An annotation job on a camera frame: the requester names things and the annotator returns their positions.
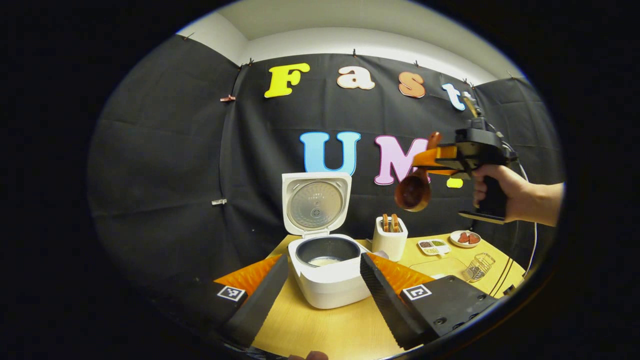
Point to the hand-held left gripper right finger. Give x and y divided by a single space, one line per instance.
387 305

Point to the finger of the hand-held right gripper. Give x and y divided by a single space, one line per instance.
450 172
435 155

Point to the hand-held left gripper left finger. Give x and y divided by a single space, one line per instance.
257 305

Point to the brown wooden spoon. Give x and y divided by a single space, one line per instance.
412 192

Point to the white rice cooker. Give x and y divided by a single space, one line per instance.
330 287

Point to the white toaster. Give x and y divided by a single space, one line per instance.
387 245

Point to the red food slice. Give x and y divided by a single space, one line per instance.
463 238
474 239

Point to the small white round plate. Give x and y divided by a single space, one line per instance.
454 242

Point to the white divided grain dish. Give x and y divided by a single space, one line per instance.
433 247

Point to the toasted bread slice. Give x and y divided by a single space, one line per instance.
385 223
395 223

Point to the silver cloth clip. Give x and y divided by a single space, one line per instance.
219 202

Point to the black backdrop cloth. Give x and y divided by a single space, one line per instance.
160 160

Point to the copper cloth clip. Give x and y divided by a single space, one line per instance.
228 98

